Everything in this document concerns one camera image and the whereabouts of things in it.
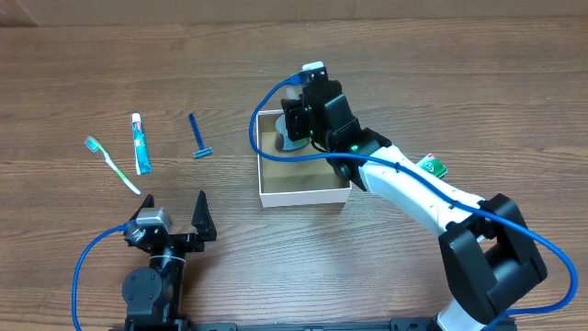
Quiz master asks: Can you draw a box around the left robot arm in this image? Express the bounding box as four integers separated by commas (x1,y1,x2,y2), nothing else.
121,191,217,330

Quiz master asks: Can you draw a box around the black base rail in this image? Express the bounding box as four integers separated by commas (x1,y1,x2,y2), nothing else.
110,317,441,331

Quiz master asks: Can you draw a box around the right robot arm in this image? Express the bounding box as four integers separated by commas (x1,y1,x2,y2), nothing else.
281,63,547,330

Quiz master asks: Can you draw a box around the blue cable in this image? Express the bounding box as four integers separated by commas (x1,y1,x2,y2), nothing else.
71,223,139,331
248,73,579,331

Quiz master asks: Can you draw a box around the left blue cable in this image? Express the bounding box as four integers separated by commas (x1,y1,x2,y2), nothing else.
71,223,139,331

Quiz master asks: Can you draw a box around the white cardboard box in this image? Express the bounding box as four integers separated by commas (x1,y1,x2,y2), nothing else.
254,109,352,208

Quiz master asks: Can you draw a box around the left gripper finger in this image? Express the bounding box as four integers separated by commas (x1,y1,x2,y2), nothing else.
130,194,154,221
191,190,217,242

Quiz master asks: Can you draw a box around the blue disposable razor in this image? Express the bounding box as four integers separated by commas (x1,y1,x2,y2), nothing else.
188,113,213,159

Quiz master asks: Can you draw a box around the teal toothpaste tube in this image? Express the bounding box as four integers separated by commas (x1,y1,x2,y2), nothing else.
131,112,153,176

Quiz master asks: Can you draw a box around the green soap bar box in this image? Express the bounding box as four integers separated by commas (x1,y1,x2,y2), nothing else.
416,154,448,178

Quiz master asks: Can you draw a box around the clear soap pump bottle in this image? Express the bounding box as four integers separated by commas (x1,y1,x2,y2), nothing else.
275,86,310,153

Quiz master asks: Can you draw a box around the right blue cable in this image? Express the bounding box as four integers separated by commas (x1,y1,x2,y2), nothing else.
248,73,579,331

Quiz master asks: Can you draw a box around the green white toothbrush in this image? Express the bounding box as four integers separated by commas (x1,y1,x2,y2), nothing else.
85,136,141,195

